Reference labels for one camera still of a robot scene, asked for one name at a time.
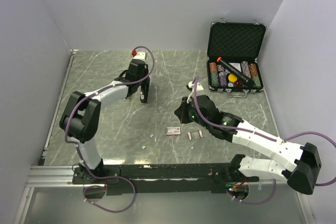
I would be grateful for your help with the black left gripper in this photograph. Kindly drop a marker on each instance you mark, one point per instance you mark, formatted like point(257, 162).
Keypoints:
point(146, 70)

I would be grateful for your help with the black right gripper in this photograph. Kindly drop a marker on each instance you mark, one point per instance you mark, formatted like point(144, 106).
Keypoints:
point(181, 112)

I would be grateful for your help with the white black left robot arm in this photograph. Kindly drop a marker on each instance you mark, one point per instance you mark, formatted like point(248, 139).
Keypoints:
point(80, 118)

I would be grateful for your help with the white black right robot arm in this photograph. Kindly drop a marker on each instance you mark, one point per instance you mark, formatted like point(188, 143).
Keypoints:
point(297, 165)

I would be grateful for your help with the yellow round chip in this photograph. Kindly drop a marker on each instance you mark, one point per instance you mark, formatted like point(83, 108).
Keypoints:
point(232, 78)

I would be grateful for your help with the red white staple box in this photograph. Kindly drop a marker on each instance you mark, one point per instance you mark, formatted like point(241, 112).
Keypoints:
point(172, 131)

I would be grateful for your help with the black tube with orange cap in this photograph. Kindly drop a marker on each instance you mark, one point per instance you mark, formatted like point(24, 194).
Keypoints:
point(247, 81)

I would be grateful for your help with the black poker chip case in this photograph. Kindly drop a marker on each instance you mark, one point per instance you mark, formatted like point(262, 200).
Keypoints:
point(235, 43)

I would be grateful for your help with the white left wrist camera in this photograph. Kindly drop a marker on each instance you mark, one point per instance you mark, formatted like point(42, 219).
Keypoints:
point(139, 55)

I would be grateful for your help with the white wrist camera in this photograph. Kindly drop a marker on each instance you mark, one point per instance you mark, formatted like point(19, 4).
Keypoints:
point(139, 55)
point(192, 87)

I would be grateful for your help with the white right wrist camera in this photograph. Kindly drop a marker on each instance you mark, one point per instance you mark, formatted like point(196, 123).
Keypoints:
point(192, 87)

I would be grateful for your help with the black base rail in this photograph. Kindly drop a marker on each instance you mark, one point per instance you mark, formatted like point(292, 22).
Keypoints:
point(165, 178)

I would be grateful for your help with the aluminium frame rail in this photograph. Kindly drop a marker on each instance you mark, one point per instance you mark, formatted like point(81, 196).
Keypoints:
point(42, 176)

